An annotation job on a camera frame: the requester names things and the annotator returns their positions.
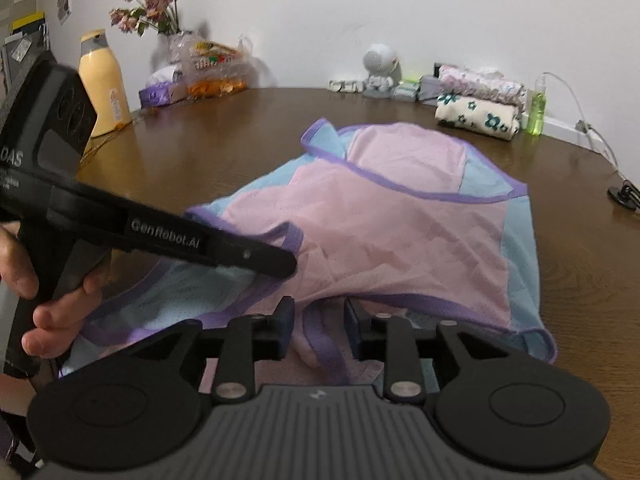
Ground purple tissue pack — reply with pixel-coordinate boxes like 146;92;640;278
139;67;190;109

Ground green spray bottle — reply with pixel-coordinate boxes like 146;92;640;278
525;74;550;136

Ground person's left hand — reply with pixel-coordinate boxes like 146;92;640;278
0;224;109;361

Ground white power strip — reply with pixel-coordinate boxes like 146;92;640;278
542;115;600;152

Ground folded cream teal-flower cloth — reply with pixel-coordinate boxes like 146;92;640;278
434;92;523;141

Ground black and yellow box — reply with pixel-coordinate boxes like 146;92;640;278
0;9;52;92

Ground black clamp mount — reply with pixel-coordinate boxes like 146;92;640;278
606;182;640;212

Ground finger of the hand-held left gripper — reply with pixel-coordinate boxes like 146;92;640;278
122;199;299;279

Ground grey astronaut figurine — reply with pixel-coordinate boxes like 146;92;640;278
361;44;402;99

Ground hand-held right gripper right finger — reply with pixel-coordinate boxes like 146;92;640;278
344;297;506;405

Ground clear plastic snack bag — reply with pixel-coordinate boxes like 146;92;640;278
170;34;257;99

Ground green wipes pack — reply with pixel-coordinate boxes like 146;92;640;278
392;79;424;102

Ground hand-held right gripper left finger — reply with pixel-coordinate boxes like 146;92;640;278
124;296;296;405

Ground pink and blue mesh garment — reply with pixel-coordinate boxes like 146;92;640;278
57;117;558;396

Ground folded floral pastel clothes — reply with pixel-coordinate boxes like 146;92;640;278
437;64;528;111

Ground yellow bottle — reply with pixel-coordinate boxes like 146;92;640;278
77;29;133;138

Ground white cable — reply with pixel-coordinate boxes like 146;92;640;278
542;72;640;188

